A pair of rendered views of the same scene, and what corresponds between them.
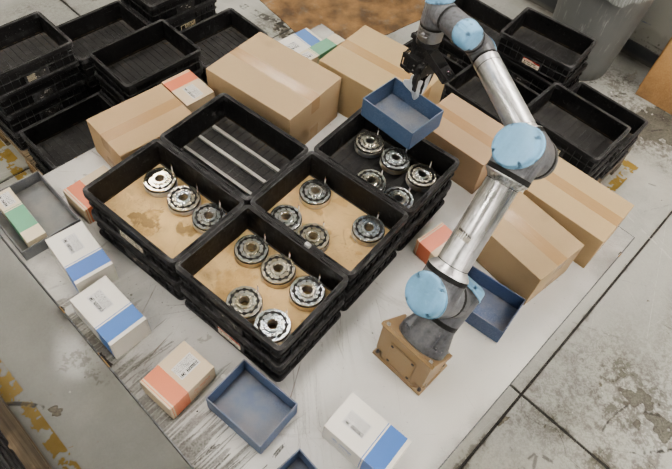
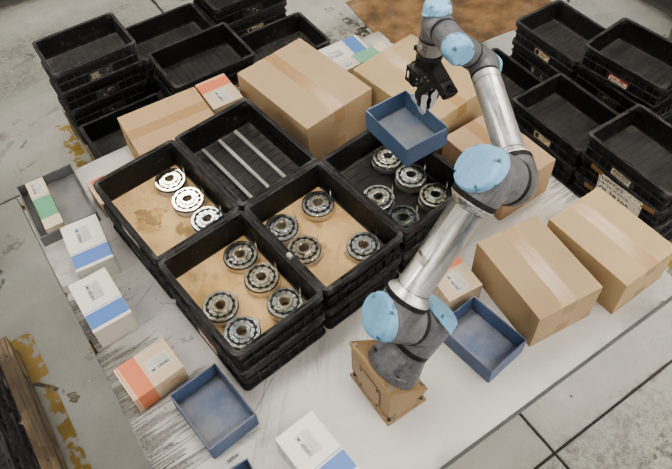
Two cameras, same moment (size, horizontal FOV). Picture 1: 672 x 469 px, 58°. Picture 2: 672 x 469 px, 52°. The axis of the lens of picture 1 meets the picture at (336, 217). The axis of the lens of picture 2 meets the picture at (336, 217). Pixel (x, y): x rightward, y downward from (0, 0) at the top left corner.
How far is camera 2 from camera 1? 0.46 m
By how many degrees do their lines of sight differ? 12
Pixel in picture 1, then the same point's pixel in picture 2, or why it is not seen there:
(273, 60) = (305, 67)
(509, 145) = (469, 167)
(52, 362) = (79, 350)
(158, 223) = (160, 222)
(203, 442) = (163, 438)
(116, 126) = (142, 126)
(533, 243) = (542, 279)
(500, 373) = (484, 416)
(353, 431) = (302, 449)
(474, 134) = not seen: hidden behind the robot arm
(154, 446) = not seen: hidden behind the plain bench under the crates
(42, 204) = (69, 195)
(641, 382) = not seen: outside the picture
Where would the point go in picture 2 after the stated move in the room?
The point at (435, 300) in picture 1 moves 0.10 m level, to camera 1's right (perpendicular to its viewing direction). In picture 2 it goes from (385, 322) to (427, 333)
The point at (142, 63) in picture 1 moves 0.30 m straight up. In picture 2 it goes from (200, 65) to (186, 10)
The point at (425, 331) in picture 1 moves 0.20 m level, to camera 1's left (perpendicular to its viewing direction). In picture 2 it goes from (389, 356) to (315, 337)
